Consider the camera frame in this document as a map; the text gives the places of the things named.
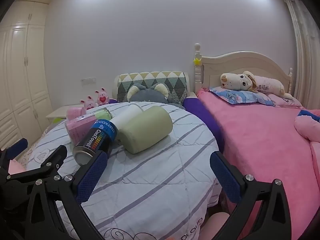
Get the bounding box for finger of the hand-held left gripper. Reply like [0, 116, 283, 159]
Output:
[4, 144, 68, 182]
[0, 137, 28, 162]

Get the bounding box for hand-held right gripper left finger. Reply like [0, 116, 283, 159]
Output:
[25, 151, 108, 240]

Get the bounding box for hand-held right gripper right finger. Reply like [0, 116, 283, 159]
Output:
[209, 151, 295, 240]

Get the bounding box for black and blue cup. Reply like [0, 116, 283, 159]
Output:
[72, 120, 118, 167]

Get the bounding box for clear pink cup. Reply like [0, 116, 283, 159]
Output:
[64, 116, 97, 146]

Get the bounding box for small light green cup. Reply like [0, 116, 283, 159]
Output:
[93, 107, 112, 121]

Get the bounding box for white cup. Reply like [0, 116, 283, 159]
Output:
[110, 104, 144, 131]

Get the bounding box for pink cloth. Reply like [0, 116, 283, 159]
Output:
[206, 211, 231, 240]
[7, 159, 26, 175]

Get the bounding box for cream nightstand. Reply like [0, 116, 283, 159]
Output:
[46, 104, 87, 125]

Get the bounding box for pink fleece blanket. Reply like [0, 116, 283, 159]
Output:
[196, 89, 320, 240]

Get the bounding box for striped white quilt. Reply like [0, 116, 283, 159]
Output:
[25, 101, 221, 240]

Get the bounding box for cream wardrobe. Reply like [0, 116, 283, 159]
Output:
[0, 0, 55, 153]

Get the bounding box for purple bed sheet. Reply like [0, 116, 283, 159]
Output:
[183, 97, 226, 157]

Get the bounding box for blue printed pillow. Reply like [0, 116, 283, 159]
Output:
[209, 86, 276, 105]

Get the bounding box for pink plush cushion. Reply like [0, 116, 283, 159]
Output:
[294, 116, 320, 142]

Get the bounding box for pink printed pillow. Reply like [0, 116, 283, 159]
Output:
[267, 93, 305, 109]

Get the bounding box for cream dog plush toy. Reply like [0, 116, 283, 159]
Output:
[220, 70, 295, 101]

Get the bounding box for grey cat plush toy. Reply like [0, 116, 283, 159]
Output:
[126, 83, 186, 107]

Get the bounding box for blue cloth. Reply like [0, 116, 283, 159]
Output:
[297, 109, 320, 123]

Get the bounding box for diamond patterned headboard cushion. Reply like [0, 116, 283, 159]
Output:
[116, 71, 189, 103]

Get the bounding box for cream wooden headboard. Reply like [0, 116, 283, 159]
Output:
[194, 43, 294, 96]

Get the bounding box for white curtain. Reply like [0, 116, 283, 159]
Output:
[285, 0, 320, 110]

